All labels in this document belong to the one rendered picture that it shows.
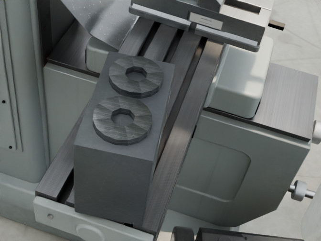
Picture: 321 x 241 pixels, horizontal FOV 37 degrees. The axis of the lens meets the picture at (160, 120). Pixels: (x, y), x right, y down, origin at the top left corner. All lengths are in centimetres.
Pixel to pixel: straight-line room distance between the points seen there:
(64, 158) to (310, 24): 241
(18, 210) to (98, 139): 115
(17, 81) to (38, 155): 34
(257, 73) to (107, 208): 68
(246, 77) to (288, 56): 152
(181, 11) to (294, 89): 45
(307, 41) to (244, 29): 180
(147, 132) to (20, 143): 97
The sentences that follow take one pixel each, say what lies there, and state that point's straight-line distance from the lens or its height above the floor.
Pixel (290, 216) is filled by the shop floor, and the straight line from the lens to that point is 209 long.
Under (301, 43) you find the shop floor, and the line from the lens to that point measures 295.
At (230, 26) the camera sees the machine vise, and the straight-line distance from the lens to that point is 121.
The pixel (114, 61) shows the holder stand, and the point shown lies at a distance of 81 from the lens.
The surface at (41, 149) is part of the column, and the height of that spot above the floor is 35.
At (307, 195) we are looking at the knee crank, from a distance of 151.
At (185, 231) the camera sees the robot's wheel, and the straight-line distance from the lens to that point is 125.
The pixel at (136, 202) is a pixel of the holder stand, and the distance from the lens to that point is 78.
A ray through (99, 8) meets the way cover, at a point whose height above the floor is 89.
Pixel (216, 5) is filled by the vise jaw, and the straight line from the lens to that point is 119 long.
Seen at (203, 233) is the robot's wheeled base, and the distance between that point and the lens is 122.
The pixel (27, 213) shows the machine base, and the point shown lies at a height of 11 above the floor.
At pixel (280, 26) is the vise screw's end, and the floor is 98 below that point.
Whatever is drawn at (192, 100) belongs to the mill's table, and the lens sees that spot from 105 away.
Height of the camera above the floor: 166
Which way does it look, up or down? 47 degrees down
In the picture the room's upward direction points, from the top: 10 degrees clockwise
